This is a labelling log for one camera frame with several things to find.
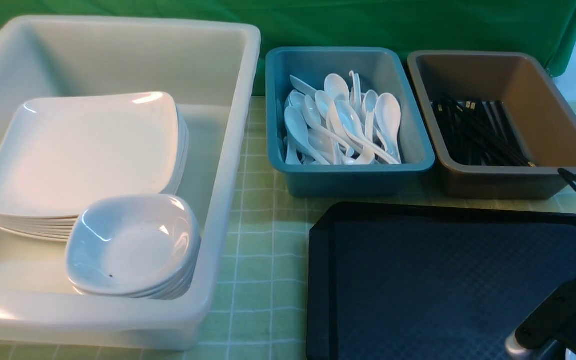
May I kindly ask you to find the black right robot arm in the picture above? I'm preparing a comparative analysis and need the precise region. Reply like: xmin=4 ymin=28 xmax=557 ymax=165
xmin=505 ymin=279 xmax=576 ymax=360

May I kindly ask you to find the pile of white soup spoons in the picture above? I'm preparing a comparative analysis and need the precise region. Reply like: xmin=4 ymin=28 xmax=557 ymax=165
xmin=281 ymin=71 xmax=403 ymax=166

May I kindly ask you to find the teal plastic spoon bin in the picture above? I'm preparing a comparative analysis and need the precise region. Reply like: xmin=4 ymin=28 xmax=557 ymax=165
xmin=265 ymin=47 xmax=435 ymax=198

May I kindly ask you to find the green checkered tablecloth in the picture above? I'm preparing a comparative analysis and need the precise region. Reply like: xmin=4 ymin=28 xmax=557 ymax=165
xmin=0 ymin=98 xmax=576 ymax=360

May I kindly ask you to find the black plastic serving tray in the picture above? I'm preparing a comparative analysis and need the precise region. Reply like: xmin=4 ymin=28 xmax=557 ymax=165
xmin=305 ymin=202 xmax=576 ymax=360

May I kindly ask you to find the stack of white small bowls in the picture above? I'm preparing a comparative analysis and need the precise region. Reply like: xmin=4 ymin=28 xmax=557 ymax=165
xmin=65 ymin=194 xmax=202 ymax=300

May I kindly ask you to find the large white plastic tub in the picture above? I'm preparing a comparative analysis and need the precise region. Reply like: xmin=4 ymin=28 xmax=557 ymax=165
xmin=0 ymin=16 xmax=261 ymax=350

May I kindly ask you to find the pile of black chopsticks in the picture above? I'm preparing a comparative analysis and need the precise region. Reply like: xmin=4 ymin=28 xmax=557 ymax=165
xmin=431 ymin=95 xmax=536 ymax=167

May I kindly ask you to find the brown plastic chopstick bin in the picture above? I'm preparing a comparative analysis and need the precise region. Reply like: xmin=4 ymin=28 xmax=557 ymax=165
xmin=407 ymin=50 xmax=576 ymax=200

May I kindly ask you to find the stack of white square plates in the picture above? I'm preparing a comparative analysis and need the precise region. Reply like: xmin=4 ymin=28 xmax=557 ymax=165
xmin=0 ymin=91 xmax=190 ymax=242

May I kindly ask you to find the green backdrop cloth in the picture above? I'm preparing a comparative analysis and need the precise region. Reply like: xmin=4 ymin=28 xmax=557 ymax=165
xmin=0 ymin=0 xmax=576 ymax=96

